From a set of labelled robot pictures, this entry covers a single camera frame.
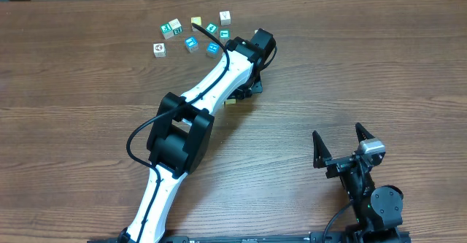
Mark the yellow top block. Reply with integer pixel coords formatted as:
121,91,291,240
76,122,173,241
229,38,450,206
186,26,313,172
190,16,202,31

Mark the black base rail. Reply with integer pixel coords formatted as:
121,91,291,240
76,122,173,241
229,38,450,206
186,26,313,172
87,232,412,243

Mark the white block green side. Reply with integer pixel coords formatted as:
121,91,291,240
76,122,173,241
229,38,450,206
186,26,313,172
169,18,183,35

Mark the blue block left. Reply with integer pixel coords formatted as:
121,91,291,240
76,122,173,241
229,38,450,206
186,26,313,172
184,36,198,53

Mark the green wheelchair symbol block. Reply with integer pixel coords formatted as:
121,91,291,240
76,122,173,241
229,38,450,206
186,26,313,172
160,23,174,39

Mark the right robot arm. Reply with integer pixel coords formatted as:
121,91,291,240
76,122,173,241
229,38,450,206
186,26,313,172
312,123,411,243

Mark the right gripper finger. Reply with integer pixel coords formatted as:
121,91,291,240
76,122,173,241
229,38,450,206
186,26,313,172
355,123,375,142
312,131,332,169

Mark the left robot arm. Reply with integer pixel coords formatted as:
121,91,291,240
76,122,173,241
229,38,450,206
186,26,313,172
116,28,277,242

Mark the white block upper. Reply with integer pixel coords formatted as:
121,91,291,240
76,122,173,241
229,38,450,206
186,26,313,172
220,11,231,26

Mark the blue block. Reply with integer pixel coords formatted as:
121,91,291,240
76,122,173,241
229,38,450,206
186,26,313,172
207,42,221,58
184,36,198,53

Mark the green number four block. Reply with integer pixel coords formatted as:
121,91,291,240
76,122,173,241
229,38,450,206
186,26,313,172
205,23,219,39

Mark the green number seven block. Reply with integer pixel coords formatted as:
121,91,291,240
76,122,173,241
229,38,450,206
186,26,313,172
219,29,231,45

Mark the blue block middle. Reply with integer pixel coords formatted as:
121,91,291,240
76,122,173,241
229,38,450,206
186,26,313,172
207,42,221,58

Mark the white block red symbol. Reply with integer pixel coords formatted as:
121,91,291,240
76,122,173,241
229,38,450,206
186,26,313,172
153,43,166,58

